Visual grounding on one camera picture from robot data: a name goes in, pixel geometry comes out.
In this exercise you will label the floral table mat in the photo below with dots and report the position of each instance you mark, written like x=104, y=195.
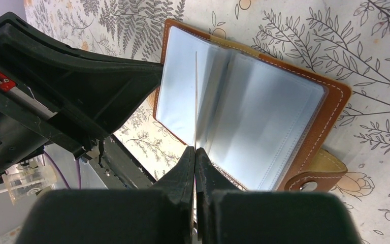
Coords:
x=344, y=40

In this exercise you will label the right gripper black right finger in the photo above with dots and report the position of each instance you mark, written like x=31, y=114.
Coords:
x=304, y=212

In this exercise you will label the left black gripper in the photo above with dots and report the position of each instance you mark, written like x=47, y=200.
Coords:
x=51, y=92

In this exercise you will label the yellow black credit card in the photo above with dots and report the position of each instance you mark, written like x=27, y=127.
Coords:
x=196, y=101

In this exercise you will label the brown leather card holder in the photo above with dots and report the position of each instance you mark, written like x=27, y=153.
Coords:
x=261, y=121

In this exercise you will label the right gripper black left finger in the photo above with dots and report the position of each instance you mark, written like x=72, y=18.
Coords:
x=162, y=213

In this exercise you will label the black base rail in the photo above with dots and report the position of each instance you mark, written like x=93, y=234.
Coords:
x=116, y=167

